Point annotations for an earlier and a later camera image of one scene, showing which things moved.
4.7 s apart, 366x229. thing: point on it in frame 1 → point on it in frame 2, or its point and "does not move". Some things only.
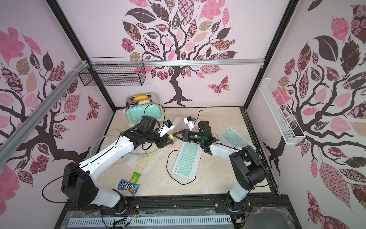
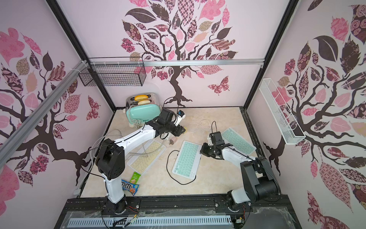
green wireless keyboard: (188, 160) does not move
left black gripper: (162, 143) → (177, 131)
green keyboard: (231, 137) does not move
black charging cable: (170, 174) does not move
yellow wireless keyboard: (141, 160) does not move
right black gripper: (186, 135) → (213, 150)
